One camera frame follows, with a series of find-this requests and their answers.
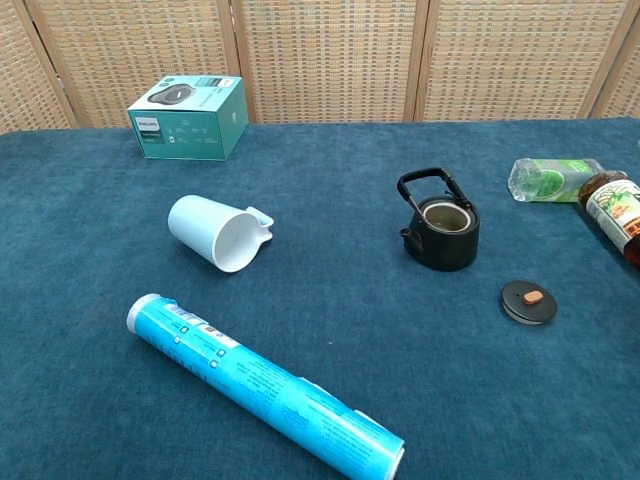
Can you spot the clear bottle green label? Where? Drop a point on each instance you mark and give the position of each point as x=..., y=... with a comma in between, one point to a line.
x=550, y=182

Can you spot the woven bamboo folding screen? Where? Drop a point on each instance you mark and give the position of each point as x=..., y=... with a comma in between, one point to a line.
x=330, y=55

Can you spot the teal speaker box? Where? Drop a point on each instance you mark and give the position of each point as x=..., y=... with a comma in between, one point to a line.
x=190, y=130

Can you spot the black teapot lid orange knob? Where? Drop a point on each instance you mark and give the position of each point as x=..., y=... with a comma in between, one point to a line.
x=529, y=305

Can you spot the black round kettle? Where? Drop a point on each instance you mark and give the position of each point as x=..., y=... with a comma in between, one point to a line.
x=442, y=245

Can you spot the white plastic pitcher cup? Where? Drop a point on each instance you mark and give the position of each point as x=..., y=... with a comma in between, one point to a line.
x=220, y=235

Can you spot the blue cylindrical tube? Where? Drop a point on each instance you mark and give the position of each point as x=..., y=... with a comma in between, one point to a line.
x=270, y=390

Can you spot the brown drink bottle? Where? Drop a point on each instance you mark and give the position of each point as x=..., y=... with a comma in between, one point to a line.
x=615, y=210

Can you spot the blue table mat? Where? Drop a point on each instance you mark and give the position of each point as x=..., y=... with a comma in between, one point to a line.
x=320, y=325

